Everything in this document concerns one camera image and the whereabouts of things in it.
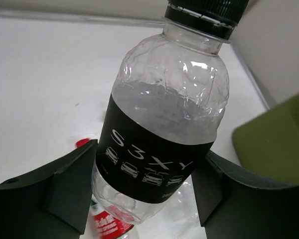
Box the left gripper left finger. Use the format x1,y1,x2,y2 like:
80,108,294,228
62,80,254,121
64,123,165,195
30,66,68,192
0,139,98,239

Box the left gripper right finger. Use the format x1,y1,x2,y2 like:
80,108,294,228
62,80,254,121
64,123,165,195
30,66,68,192
191,151,299,239

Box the red label water bottle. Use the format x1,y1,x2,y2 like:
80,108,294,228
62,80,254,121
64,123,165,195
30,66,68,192
76,138,137,239

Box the black label small bottle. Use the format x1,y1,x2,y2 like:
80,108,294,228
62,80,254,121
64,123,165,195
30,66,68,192
92,0,248,224

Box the green mesh waste bin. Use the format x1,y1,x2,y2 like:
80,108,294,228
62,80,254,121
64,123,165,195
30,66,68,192
232,94,299,185

